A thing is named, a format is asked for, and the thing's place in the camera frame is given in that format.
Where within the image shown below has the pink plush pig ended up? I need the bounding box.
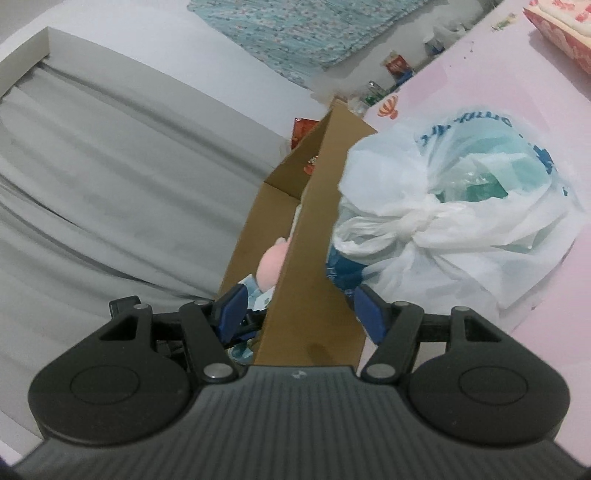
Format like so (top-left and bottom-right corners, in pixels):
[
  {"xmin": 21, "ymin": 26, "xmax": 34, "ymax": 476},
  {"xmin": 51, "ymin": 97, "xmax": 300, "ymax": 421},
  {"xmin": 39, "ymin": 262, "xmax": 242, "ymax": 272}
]
[{"xmin": 256, "ymin": 237, "xmax": 290, "ymax": 292}]

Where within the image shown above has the blue checked towel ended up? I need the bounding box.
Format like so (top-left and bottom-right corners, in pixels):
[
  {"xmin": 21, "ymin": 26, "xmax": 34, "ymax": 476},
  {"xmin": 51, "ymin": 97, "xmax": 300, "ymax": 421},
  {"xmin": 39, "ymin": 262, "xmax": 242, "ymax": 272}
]
[{"xmin": 226, "ymin": 275, "xmax": 276, "ymax": 366}]

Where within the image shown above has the brown cardboard box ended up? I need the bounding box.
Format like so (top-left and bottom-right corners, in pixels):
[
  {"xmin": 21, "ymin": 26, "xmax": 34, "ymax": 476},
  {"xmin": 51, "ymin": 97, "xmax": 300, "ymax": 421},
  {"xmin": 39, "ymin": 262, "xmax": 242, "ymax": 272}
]
[{"xmin": 219, "ymin": 103, "xmax": 374, "ymax": 367}]

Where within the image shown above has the grey curtain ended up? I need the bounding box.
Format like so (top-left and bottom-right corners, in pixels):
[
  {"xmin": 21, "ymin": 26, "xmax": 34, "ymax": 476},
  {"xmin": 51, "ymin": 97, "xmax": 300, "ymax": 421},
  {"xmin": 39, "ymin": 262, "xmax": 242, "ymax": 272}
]
[{"xmin": 1, "ymin": 58, "xmax": 287, "ymax": 450}]

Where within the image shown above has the white plastic bag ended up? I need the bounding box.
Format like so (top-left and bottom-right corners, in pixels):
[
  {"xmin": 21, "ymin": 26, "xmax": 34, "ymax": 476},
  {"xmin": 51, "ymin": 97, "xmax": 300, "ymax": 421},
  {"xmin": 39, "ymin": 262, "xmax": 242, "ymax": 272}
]
[{"xmin": 325, "ymin": 107, "xmax": 586, "ymax": 331}]

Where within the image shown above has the red orange snack bag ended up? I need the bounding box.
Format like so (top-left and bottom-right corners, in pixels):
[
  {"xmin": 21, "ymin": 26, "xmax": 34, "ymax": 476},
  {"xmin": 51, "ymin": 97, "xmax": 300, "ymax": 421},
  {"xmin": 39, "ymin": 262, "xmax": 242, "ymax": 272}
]
[{"xmin": 290, "ymin": 117, "xmax": 318, "ymax": 150}]

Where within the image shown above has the red can on floor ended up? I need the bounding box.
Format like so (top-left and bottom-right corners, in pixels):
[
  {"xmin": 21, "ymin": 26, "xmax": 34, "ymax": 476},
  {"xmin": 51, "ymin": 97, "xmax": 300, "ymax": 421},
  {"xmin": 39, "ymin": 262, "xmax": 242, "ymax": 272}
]
[{"xmin": 382, "ymin": 51, "xmax": 414, "ymax": 84}]

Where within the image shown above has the pink wet wipes pack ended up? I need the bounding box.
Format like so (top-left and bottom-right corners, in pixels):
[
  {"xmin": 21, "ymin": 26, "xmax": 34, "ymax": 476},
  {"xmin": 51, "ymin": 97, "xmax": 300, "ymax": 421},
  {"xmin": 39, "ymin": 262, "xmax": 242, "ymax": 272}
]
[{"xmin": 523, "ymin": 0, "xmax": 590, "ymax": 74}]

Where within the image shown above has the floral teal wall cloth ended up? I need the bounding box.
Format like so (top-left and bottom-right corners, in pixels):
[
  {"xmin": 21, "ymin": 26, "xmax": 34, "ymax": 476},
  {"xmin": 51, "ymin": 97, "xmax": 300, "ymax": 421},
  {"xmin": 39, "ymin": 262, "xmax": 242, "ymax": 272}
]
[{"xmin": 187, "ymin": 0, "xmax": 427, "ymax": 86}]

